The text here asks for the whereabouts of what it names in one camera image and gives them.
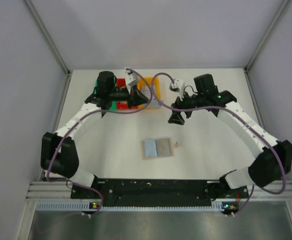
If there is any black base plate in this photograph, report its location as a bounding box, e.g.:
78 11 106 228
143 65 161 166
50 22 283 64
70 178 246 207

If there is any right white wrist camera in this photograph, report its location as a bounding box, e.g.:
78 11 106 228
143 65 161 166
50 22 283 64
169 79 185 99

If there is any stack of cards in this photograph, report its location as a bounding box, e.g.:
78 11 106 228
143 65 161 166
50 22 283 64
141 85 161 110

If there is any right aluminium corner post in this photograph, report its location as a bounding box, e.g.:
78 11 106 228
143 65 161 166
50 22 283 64
244 0 292 74

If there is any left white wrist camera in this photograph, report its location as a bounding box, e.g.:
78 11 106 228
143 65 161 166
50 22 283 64
124 67 139 93

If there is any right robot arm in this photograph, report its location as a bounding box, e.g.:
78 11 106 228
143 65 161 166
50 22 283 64
168 74 292 191

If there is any red plastic bin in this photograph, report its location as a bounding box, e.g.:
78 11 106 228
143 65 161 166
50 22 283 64
115 78 129 110

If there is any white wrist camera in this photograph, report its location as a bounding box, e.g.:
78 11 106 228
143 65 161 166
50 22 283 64
124 67 139 93
169 79 185 99

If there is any green plastic bin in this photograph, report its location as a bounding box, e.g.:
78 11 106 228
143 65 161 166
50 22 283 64
93 80 116 110

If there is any beige card holder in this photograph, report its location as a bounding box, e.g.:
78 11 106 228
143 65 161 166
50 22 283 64
141 137 178 160

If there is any white slotted cable duct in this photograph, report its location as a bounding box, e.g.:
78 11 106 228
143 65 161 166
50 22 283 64
36 201 238 213

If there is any left aluminium corner post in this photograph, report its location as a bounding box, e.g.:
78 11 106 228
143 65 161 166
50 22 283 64
23 0 71 75

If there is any yellow plastic bin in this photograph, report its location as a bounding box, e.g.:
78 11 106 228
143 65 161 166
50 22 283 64
137 77 161 110

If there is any aluminium corner post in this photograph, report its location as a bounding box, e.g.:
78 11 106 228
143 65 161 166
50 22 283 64
244 0 292 74
23 0 71 75

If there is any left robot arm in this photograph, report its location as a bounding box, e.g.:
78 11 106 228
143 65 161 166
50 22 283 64
41 67 151 188

